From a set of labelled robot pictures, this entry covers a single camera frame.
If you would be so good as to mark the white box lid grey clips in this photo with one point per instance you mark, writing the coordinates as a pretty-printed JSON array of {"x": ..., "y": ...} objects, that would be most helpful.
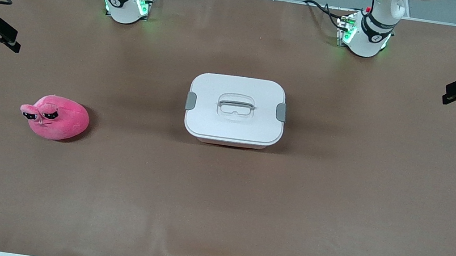
[{"x": 211, "y": 116}]

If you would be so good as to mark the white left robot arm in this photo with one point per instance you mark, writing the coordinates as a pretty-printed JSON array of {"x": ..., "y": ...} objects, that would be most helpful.
[{"x": 370, "y": 41}]

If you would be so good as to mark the pink plush toy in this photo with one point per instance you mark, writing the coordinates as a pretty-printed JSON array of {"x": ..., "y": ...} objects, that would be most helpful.
[{"x": 66, "y": 119}]

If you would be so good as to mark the pink translucent plastic box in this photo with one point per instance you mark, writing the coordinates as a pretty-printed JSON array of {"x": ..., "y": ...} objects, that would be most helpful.
[{"x": 230, "y": 144}]

